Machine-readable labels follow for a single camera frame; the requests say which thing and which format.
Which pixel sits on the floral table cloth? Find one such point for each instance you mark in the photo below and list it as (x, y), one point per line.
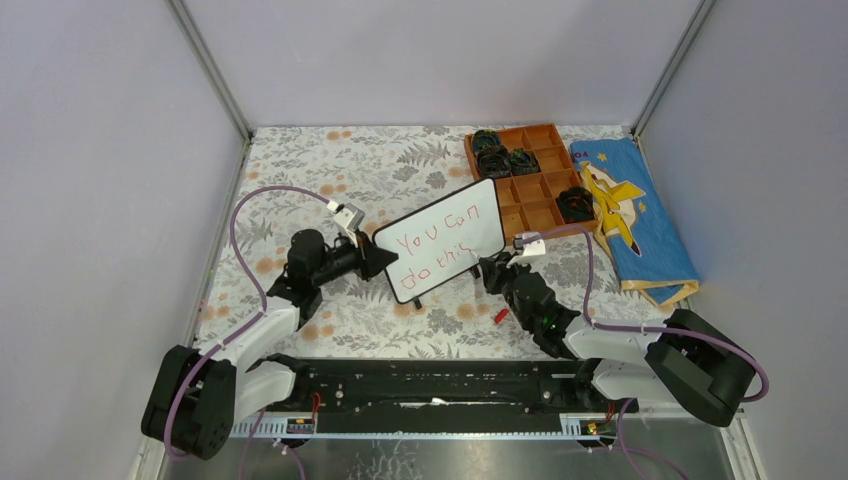
(387, 172)

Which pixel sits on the blue cartoon cloth bag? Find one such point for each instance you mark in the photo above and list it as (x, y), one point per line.
(634, 228)

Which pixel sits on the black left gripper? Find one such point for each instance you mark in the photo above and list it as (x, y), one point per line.
(373, 259)

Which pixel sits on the red marker cap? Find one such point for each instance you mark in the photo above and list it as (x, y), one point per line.
(501, 315)

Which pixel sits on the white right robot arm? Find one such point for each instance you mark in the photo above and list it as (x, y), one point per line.
(682, 359)

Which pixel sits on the aluminium frame post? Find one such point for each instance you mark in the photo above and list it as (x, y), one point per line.
(208, 65)
(693, 28)

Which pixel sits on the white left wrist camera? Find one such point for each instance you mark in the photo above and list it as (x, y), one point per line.
(347, 219)

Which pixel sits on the black coiled band middle left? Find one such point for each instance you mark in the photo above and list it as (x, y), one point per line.
(494, 162)

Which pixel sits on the orange wooden compartment tray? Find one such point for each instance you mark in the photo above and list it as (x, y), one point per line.
(527, 202)

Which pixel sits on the left electronics board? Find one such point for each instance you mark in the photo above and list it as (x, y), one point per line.
(300, 426)

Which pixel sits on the right electronics board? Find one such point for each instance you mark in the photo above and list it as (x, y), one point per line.
(598, 428)

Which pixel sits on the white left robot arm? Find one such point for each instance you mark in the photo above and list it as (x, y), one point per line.
(201, 392)

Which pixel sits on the black coiled band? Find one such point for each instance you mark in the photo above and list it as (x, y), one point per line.
(576, 205)
(484, 139)
(494, 162)
(523, 162)

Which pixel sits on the black framed whiteboard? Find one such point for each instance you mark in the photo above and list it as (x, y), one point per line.
(433, 241)

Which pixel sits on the black coiled band back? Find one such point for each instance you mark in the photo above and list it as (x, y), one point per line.
(484, 139)

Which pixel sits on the electronics board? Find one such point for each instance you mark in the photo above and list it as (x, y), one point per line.
(598, 428)
(300, 426)

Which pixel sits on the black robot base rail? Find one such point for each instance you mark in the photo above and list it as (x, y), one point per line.
(443, 398)

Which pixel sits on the black coiled band front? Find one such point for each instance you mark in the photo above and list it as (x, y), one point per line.
(576, 205)

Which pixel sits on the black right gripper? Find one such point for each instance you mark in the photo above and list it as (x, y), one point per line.
(495, 269)

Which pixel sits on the right aluminium frame post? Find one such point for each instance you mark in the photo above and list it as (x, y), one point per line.
(693, 28)

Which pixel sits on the left aluminium frame post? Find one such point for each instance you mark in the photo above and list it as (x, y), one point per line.
(208, 65)

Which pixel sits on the black coiled band middle right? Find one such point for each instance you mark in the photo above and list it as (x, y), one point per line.
(523, 162)

